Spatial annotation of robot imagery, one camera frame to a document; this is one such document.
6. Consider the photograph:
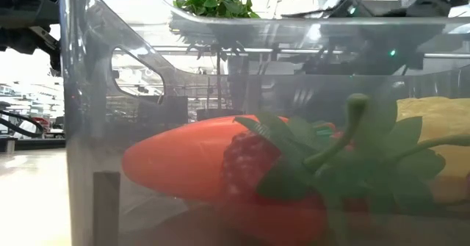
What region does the clear grey tupperware container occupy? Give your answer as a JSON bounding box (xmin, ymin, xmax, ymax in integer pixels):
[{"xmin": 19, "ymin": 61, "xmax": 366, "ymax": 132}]
[{"xmin": 58, "ymin": 0, "xmax": 470, "ymax": 246}]

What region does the orange toy carrot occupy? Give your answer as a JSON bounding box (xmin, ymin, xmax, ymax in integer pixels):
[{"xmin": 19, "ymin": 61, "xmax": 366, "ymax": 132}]
[{"xmin": 122, "ymin": 114, "xmax": 291, "ymax": 204}]

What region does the red toy strawberry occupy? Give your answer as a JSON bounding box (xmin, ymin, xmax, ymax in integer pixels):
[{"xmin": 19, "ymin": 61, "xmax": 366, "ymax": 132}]
[{"xmin": 220, "ymin": 93, "xmax": 370, "ymax": 245}]

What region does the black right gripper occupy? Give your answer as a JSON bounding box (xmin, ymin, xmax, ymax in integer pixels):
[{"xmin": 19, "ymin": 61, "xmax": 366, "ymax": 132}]
[{"xmin": 300, "ymin": 21, "xmax": 447, "ymax": 76}]

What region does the black aluminium table frame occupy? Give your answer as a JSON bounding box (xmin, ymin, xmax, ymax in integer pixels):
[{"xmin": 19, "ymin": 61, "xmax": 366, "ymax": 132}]
[{"xmin": 0, "ymin": 137, "xmax": 67, "ymax": 152}]

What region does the thick black curved cable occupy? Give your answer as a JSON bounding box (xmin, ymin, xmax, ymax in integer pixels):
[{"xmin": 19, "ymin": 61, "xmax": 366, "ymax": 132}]
[{"xmin": 0, "ymin": 109, "xmax": 45, "ymax": 139}]

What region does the green plant in black pot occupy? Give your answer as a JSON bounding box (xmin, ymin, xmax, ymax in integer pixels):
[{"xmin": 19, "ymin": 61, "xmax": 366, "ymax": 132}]
[{"xmin": 170, "ymin": 0, "xmax": 261, "ymax": 122}]

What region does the yellow toy lemon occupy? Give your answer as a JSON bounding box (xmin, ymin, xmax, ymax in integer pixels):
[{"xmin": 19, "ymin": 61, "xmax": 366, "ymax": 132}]
[{"xmin": 396, "ymin": 95, "xmax": 470, "ymax": 205}]

